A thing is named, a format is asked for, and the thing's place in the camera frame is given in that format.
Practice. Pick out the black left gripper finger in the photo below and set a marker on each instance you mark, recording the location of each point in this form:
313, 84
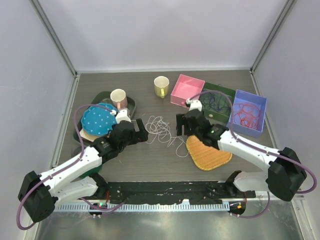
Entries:
142, 134
134, 139

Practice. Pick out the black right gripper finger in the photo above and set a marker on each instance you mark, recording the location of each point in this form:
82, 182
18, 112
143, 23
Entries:
180, 121
187, 129

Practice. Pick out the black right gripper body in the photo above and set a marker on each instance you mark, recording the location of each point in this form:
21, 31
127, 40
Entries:
194, 132

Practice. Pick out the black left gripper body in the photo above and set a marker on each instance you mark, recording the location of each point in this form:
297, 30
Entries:
121, 146

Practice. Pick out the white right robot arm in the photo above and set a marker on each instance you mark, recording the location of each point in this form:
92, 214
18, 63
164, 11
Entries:
282, 175

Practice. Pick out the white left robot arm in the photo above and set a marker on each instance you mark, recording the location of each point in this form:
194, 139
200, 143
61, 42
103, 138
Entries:
41, 193

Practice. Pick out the blue polka dot plate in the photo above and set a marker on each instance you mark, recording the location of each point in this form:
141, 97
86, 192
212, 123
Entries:
98, 121

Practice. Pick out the green drawer box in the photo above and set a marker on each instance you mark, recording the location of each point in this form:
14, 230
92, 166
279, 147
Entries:
214, 105

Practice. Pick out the pink drawer box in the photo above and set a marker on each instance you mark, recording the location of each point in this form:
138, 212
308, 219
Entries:
185, 87

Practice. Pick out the cream wooden board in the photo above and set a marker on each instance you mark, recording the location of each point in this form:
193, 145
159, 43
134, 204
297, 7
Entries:
89, 139

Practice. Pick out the orange woven basket tray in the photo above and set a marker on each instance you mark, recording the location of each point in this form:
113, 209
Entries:
204, 157

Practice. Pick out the pink mug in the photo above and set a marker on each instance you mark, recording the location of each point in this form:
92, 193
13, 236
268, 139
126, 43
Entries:
119, 98

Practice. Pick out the yellow mug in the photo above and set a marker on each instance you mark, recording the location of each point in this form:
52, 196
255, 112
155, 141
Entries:
161, 85

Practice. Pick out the dark green tray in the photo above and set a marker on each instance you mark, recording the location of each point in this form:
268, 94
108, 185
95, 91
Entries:
102, 97

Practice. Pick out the green tape roll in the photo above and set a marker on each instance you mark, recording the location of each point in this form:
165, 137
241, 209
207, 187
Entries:
91, 171

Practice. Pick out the blue drawer box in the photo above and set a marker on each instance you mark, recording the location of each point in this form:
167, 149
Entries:
249, 112

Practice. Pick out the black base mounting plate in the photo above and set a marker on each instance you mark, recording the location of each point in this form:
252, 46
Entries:
170, 192

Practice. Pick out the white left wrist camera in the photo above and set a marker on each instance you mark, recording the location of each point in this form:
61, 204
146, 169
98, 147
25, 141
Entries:
122, 115

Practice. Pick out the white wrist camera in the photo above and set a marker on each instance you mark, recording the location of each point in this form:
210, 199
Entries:
122, 115
193, 104

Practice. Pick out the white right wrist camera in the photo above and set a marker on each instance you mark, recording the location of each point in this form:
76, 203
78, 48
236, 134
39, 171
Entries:
193, 104

